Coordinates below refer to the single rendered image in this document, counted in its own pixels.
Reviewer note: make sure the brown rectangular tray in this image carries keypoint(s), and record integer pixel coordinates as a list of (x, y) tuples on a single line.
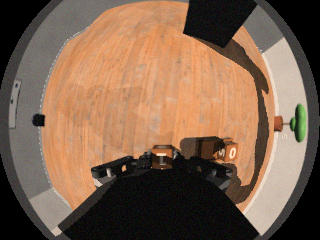
[(208, 148)]

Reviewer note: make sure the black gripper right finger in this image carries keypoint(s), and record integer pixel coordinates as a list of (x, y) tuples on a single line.
[(218, 174)]

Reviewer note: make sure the small brown cube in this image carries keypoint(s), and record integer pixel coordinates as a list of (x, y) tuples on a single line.
[(162, 156), (227, 151)]

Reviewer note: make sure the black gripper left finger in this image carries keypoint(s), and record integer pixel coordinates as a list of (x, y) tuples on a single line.
[(112, 170)]

